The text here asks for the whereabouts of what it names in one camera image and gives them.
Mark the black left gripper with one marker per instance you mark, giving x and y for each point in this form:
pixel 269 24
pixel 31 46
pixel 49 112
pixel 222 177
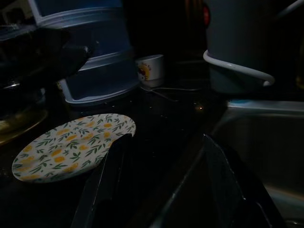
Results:
pixel 28 54

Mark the white mug with cartoon print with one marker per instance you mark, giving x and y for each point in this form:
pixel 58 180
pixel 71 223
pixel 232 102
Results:
pixel 154 71

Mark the stainless steel sink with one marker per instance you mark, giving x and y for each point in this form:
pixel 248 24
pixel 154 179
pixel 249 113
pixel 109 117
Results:
pixel 273 142

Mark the white and blue water purifier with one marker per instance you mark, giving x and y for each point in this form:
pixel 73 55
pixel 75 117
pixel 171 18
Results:
pixel 102 71

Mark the floral lemon print plate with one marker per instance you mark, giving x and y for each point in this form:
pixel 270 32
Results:
pixel 66 147

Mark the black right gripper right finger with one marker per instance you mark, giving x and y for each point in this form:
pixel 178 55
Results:
pixel 213 190

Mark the yellow plate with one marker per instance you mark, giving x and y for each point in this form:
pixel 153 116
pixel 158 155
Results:
pixel 23 128

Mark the steel bowl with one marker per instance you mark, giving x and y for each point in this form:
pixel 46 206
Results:
pixel 19 99

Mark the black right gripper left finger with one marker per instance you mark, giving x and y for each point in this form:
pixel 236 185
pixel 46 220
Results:
pixel 104 190

